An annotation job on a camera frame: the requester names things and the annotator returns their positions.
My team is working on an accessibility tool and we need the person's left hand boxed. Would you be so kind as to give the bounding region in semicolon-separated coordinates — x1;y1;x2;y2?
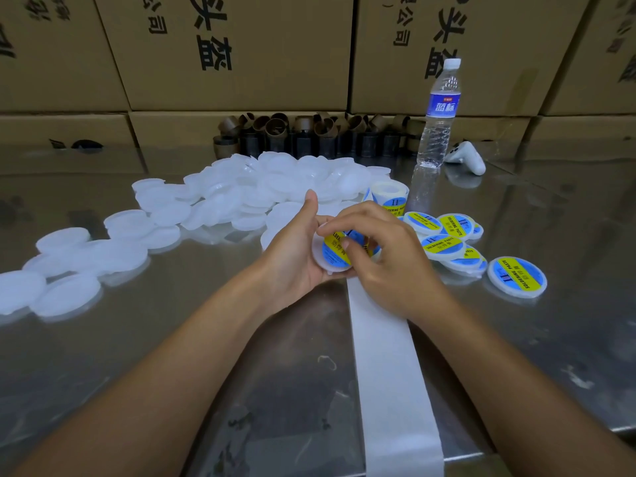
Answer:
248;190;354;314

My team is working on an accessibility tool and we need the person's right hand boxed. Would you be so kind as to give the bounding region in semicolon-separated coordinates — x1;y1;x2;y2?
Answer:
316;201;458;322

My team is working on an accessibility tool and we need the pile of white plastic lids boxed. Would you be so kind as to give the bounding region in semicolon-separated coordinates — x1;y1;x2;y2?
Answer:
0;152;394;321

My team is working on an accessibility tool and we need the sticker roll with backing strip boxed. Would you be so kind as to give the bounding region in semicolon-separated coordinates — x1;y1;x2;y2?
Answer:
346;180;445;477

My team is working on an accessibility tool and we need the person's right forearm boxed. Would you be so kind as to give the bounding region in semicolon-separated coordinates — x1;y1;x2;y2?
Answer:
427;293;636;477

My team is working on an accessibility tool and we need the person's left forearm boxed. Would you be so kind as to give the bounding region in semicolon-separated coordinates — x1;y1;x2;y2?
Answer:
15;281;284;477

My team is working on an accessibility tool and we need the row of dark cardboard tubes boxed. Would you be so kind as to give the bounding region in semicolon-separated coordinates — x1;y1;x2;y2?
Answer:
213;113;423;160

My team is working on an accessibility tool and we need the white handheld controller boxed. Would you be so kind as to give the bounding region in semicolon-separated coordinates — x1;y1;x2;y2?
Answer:
444;140;487;177

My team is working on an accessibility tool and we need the clear plastic water bottle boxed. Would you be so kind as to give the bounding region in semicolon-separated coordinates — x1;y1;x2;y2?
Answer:
415;58;462;172

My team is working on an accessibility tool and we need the stack of brown cardboard boxes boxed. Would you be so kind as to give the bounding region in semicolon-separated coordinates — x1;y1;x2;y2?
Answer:
0;0;636;148

